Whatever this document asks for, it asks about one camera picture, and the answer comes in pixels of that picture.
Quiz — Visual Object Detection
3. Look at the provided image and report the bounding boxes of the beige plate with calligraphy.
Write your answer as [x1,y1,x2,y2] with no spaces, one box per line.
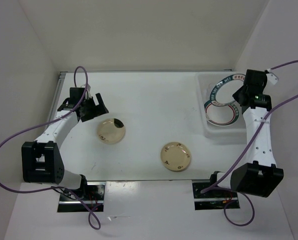
[160,142,192,172]

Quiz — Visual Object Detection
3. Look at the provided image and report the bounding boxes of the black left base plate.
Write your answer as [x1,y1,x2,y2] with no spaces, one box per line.
[56,181,106,213]

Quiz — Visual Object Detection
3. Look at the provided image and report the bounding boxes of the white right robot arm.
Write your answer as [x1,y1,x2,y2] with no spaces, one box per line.
[230,69,284,198]

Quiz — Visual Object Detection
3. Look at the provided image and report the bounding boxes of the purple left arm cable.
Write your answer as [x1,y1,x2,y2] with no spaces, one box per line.
[0,66,101,230]

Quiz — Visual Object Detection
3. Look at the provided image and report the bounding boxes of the aluminium table edge rail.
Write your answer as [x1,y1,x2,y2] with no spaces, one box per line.
[28,71,67,182]

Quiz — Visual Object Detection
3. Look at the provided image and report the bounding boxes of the white plate green red rim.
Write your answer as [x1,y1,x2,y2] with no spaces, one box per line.
[204,101,240,127]

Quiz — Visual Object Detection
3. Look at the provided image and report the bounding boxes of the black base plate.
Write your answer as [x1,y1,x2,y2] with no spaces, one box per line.
[192,180,240,211]
[56,181,106,213]

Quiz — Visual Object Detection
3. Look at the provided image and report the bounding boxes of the white plate teal lettered rim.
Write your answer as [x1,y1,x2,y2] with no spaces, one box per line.
[209,73,245,107]

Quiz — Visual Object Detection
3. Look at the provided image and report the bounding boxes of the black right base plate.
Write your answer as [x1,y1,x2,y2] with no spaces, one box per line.
[192,180,240,211]

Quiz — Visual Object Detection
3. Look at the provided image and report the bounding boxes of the translucent plastic bin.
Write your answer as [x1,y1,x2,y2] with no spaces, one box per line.
[195,71,247,144]

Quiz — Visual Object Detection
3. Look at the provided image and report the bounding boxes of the beige plate with black patch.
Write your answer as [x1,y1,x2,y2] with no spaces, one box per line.
[97,118,126,145]

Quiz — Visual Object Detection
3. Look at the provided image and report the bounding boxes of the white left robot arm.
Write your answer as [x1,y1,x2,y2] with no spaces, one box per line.
[21,87,109,200]

